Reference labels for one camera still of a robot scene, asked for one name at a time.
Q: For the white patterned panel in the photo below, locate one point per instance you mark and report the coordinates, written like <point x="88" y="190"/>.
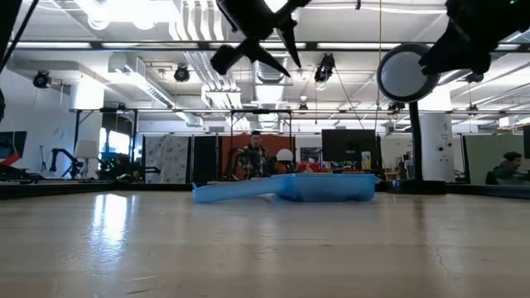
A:
<point x="167" y="161"/>

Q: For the white floor lamp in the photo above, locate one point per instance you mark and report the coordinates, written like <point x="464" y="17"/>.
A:
<point x="86" y="150"/>

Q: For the blue plastic box lid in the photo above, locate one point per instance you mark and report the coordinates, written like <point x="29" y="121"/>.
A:
<point x="232" y="192"/>

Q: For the blue plastic supply box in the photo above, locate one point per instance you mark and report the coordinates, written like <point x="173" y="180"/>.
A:
<point x="331" y="188"/>

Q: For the grey-green partition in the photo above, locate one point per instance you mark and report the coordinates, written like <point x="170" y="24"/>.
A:
<point x="484" y="159"/>

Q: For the black table edge rail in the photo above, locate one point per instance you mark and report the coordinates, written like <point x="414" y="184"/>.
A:
<point x="103" y="187"/>

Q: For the wall screen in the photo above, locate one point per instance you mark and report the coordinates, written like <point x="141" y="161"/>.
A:
<point x="12" y="142"/>

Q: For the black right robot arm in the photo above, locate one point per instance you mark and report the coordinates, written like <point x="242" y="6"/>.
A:
<point x="408" y="74"/>

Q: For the orange partition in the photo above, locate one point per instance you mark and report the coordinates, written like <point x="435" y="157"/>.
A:
<point x="281" y="142"/>

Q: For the white dome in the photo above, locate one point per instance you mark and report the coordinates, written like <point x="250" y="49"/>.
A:
<point x="285" y="155"/>

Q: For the black hanging spotlight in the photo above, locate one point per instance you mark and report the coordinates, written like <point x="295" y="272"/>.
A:
<point x="475" y="77"/>
<point x="181" y="73"/>
<point x="325" y="68"/>
<point x="41" y="79"/>

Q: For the overhead bar light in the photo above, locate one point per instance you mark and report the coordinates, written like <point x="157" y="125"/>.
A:
<point x="310" y="46"/>

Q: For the white column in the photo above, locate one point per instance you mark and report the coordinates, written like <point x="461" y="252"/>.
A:
<point x="439" y="157"/>

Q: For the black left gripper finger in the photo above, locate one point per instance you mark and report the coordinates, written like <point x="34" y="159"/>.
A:
<point x="291" y="37"/>
<point x="265" y="56"/>

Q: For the red boxes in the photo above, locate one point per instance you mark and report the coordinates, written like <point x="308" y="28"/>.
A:
<point x="308" y="167"/>

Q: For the person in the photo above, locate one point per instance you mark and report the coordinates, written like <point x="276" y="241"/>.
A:
<point x="507" y="169"/>
<point x="254" y="159"/>

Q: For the black background robot arm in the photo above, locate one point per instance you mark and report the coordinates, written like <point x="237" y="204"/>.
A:
<point x="62" y="155"/>

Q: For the red object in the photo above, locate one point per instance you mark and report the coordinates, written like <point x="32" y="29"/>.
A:
<point x="14" y="159"/>

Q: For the black monitor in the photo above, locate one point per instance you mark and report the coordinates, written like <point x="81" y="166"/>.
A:
<point x="526" y="142"/>
<point x="348" y="147"/>

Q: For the silver round air duct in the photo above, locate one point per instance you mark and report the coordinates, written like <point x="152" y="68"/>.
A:
<point x="267" y="79"/>

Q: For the black partition panel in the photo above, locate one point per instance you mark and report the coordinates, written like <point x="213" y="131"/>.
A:
<point x="205" y="159"/>

